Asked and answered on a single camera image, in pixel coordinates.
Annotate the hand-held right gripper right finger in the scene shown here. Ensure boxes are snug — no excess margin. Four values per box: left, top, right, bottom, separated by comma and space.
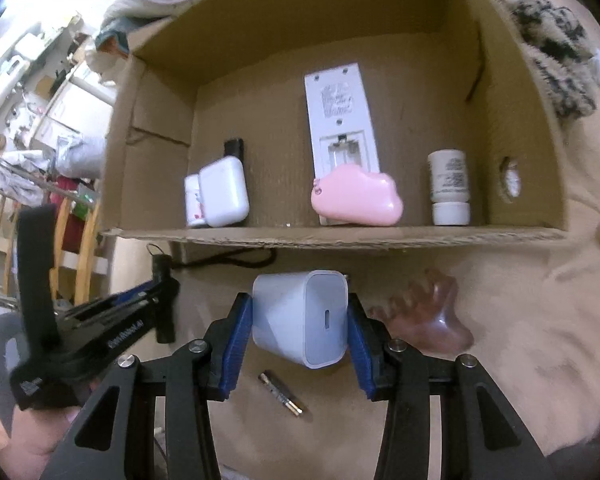
346, 295, 553, 480

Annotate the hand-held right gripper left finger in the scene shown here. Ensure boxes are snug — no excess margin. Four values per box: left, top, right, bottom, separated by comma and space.
40, 292, 254, 480

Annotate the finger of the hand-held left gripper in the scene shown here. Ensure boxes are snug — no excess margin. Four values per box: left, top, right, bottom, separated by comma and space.
55, 275, 181, 332

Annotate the white charger adapter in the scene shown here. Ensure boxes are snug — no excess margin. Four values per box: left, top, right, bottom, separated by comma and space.
251, 270, 351, 370

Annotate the small white bottle pink label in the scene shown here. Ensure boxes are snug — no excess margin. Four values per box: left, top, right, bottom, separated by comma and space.
183, 174, 208, 228

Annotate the white earbud case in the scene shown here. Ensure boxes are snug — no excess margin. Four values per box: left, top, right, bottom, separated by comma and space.
198, 156, 251, 227

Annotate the pink cloud-shaped case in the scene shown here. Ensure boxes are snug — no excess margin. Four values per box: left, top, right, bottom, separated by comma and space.
310, 164, 404, 227

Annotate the white pill bottle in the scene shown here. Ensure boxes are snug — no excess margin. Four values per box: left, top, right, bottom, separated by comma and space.
426, 148, 472, 226

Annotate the white remote control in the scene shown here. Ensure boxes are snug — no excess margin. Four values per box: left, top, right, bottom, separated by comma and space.
304, 62, 382, 226

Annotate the cardboard box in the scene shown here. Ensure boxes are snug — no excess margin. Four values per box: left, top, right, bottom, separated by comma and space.
97, 0, 571, 251

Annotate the person's left hand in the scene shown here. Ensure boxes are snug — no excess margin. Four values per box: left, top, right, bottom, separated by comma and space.
0, 402, 88, 466

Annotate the small metal cylinder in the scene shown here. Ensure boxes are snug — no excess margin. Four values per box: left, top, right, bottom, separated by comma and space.
258, 371, 306, 417

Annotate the brown translucent massage comb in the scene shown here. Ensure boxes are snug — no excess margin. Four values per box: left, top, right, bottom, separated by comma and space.
369, 268, 476, 351

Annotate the wooden rack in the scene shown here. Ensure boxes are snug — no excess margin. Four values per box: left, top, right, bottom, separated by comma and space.
0, 180, 111, 306

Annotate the hanging pale cloth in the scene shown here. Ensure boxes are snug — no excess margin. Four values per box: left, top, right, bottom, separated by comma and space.
0, 155, 56, 201

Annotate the grey filled bag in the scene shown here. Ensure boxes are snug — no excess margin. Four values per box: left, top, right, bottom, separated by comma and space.
52, 132, 108, 178

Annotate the black and white knit blanket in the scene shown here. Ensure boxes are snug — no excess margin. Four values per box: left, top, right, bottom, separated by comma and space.
467, 0, 598, 121

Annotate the teal cushion with orange strap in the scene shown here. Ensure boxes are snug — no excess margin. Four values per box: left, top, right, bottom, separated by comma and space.
94, 17, 136, 56

